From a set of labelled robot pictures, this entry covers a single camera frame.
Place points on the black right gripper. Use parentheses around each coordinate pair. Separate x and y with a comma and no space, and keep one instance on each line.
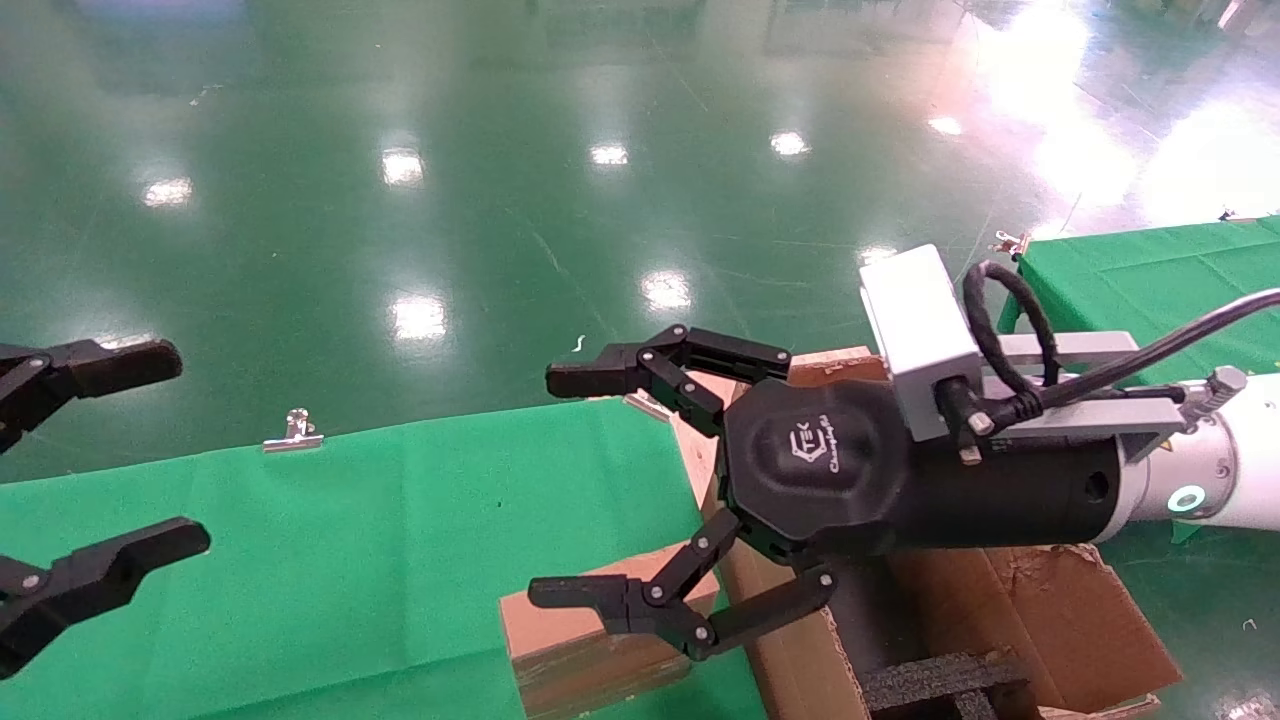
(820,470)

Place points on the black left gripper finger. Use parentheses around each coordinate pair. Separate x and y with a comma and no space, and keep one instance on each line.
(110,570)
(110,366)

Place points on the small brown cardboard box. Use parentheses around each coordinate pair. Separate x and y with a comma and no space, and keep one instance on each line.
(570,670)

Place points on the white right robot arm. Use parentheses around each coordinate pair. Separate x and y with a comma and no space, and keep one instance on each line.
(1240,450)

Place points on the large open cardboard carton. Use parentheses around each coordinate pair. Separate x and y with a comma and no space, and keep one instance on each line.
(1050,620)

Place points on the silver binder clip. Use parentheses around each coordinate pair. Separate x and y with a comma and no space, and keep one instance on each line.
(645,405)
(295,440)
(1228,215)
(1010,243)

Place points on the large green table cloth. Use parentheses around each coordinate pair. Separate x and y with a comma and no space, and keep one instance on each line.
(350,560)

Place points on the long black foam insert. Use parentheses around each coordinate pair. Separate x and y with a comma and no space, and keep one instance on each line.
(930,685)

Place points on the small green table cloth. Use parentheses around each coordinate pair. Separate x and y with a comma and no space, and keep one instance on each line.
(1130,275)

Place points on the silver camera mount bracket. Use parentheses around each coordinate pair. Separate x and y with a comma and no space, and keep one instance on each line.
(1080,415)

